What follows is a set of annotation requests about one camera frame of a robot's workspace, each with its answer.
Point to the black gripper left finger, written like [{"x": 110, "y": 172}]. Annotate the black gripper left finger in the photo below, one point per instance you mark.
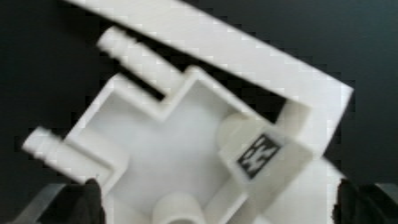
[{"x": 79, "y": 207}]

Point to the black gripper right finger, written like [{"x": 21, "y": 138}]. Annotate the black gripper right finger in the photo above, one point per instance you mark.
[{"x": 367, "y": 203}]

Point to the white chair seat part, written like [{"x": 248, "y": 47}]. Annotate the white chair seat part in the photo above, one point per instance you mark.
[{"x": 143, "y": 144}]

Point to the white chair leg block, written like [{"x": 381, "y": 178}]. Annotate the white chair leg block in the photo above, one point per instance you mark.
[{"x": 266, "y": 158}]

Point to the white L-shaped fence frame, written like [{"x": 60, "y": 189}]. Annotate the white L-shaped fence frame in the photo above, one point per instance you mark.
[{"x": 175, "y": 23}]

